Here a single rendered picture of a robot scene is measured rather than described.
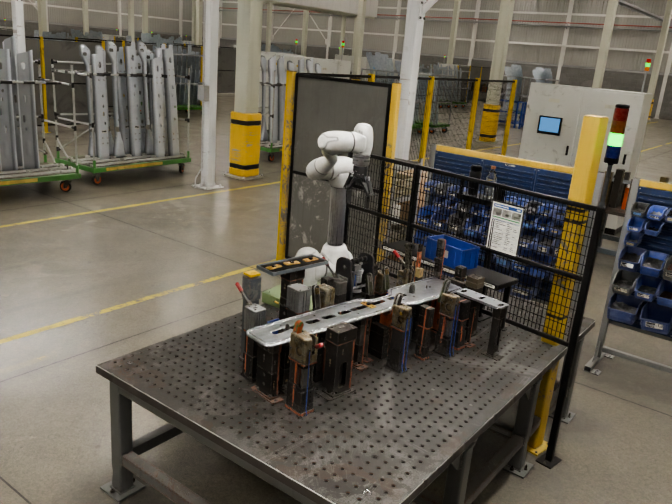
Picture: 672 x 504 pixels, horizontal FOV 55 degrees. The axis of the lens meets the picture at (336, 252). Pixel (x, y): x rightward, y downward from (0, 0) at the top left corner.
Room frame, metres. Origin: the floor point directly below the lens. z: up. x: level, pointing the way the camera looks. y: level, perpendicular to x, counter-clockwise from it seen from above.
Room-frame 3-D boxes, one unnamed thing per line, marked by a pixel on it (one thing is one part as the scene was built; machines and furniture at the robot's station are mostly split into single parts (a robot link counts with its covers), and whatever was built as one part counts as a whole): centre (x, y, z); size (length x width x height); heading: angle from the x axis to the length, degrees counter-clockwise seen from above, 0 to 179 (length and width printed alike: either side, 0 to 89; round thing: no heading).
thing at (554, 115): (9.65, -3.45, 1.22); 1.60 x 0.54 x 2.45; 54
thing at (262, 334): (3.03, -0.18, 1.00); 1.38 x 0.22 x 0.02; 135
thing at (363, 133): (3.30, -0.08, 1.80); 0.13 x 0.11 x 0.16; 119
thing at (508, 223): (3.69, -0.98, 1.30); 0.23 x 0.02 x 0.31; 45
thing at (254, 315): (2.75, 0.35, 0.88); 0.11 x 0.10 x 0.36; 45
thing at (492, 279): (3.82, -0.69, 1.01); 0.90 x 0.22 x 0.03; 45
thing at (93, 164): (10.40, 3.54, 0.88); 1.91 x 1.01 x 1.76; 146
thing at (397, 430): (3.31, -0.31, 0.68); 2.56 x 1.61 x 0.04; 144
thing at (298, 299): (2.94, 0.16, 0.90); 0.13 x 0.10 x 0.41; 45
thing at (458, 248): (3.80, -0.71, 1.09); 0.30 x 0.17 x 0.13; 39
